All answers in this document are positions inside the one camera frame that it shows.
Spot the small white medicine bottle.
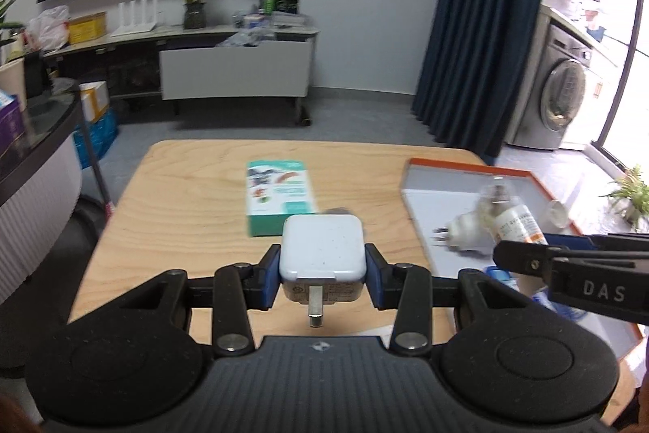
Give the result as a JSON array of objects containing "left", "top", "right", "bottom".
[{"left": 489, "top": 205, "right": 549, "bottom": 247}]

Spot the white charger cube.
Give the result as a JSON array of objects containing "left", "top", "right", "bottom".
[{"left": 280, "top": 215, "right": 367, "bottom": 328}]

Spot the blue storage crate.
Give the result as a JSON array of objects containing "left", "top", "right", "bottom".
[{"left": 73, "top": 111, "right": 120, "bottom": 170}]

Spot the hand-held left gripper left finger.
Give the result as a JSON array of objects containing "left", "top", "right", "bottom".
[{"left": 119, "top": 244, "right": 282, "bottom": 357}]

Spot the small floor plant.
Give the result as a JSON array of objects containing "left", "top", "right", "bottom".
[{"left": 598, "top": 164, "right": 649, "bottom": 233}]

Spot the purple patterned tray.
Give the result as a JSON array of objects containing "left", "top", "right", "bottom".
[{"left": 0, "top": 95, "right": 28, "bottom": 160}]

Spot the white and yellow carton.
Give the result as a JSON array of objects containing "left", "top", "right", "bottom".
[{"left": 78, "top": 80, "right": 110, "bottom": 124}]

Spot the white mosquito repellent plug-in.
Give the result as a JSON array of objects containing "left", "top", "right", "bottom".
[{"left": 432, "top": 182, "right": 513, "bottom": 254}]

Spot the white TV cabinet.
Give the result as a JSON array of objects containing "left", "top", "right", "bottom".
[{"left": 43, "top": 22, "right": 321, "bottom": 127}]

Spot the orange and white cardboard box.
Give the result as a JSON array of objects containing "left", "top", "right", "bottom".
[{"left": 400, "top": 157, "right": 645, "bottom": 365}]

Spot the green and white box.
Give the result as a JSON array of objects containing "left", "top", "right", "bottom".
[{"left": 246, "top": 159, "right": 319, "bottom": 238}]

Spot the yellow box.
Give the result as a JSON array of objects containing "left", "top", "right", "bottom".
[{"left": 67, "top": 12, "right": 108, "bottom": 45}]

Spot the white plastic bag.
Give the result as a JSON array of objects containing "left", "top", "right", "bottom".
[{"left": 28, "top": 5, "right": 70, "bottom": 51}]

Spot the grey pole red grip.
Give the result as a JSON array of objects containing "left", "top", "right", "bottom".
[{"left": 84, "top": 123, "right": 115, "bottom": 223}]

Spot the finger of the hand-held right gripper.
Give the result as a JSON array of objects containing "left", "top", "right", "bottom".
[
  {"left": 493, "top": 237, "right": 556, "bottom": 287},
  {"left": 542, "top": 233, "right": 649, "bottom": 256}
]

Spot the silver washing machine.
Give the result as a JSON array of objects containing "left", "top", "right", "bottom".
[{"left": 504, "top": 4, "right": 594, "bottom": 151}]

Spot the round black-top coffee table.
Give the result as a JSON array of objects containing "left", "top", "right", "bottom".
[{"left": 0, "top": 80, "right": 84, "bottom": 307}]

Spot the white router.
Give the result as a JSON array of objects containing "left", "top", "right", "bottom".
[{"left": 110, "top": 0, "right": 159, "bottom": 38}]

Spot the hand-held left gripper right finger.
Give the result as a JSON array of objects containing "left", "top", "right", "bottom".
[{"left": 365, "top": 244, "right": 528, "bottom": 357}]

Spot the dark blue curtain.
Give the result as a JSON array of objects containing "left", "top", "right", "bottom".
[{"left": 412, "top": 0, "right": 551, "bottom": 160}]

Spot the pile of small packets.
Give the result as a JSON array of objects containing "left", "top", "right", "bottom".
[{"left": 215, "top": 9, "right": 310, "bottom": 48}]

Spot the leafy potted plant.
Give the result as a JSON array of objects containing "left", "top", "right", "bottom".
[{"left": 0, "top": 0, "right": 26, "bottom": 43}]

